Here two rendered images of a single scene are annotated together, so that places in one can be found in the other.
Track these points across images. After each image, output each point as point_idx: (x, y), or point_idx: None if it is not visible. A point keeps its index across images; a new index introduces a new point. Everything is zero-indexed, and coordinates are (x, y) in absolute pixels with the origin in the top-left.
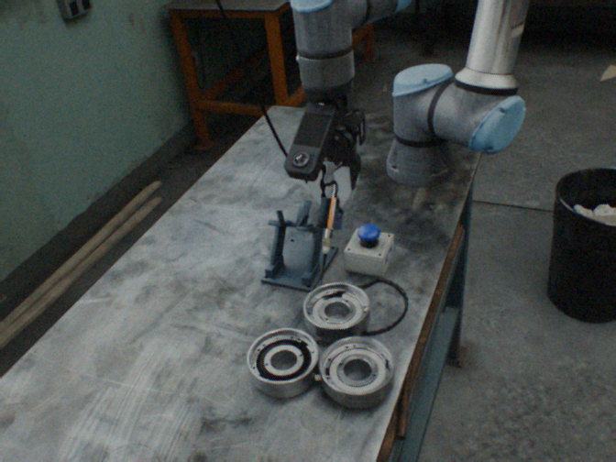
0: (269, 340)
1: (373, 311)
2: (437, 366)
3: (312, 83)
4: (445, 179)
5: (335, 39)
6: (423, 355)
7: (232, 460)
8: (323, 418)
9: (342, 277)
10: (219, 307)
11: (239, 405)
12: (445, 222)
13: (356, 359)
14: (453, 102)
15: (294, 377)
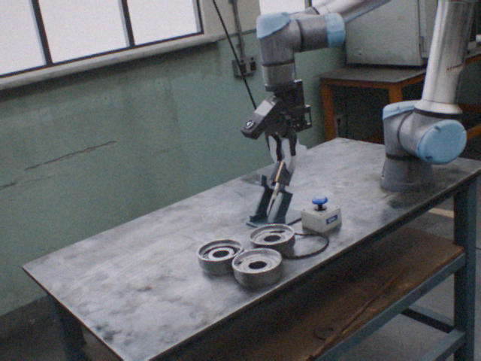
0: (221, 244)
1: (301, 247)
2: None
3: (265, 81)
4: (418, 189)
5: (276, 55)
6: (368, 321)
7: (162, 292)
8: (225, 287)
9: (297, 229)
10: (212, 231)
11: (186, 273)
12: (395, 212)
13: (261, 261)
14: (410, 122)
15: None
